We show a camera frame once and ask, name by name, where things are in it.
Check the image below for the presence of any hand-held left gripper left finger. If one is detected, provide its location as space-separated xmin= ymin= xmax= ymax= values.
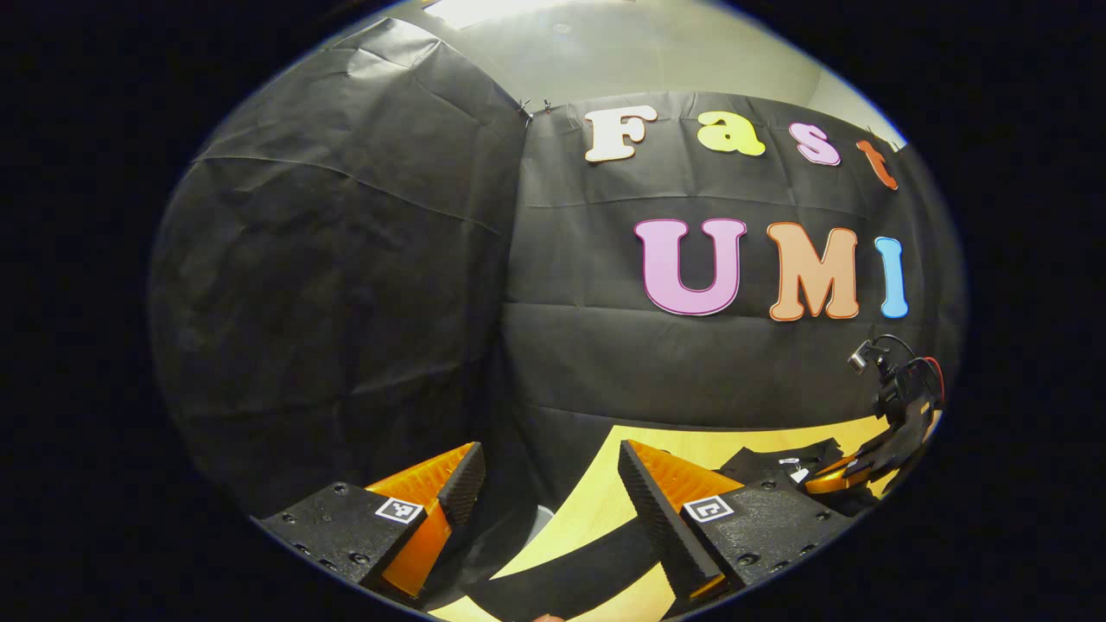
xmin=251 ymin=442 xmax=486 ymax=601

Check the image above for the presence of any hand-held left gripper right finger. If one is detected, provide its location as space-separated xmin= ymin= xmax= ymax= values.
xmin=617 ymin=439 xmax=856 ymax=606

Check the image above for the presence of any black collared shirt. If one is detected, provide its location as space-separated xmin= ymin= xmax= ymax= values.
xmin=458 ymin=436 xmax=874 ymax=622

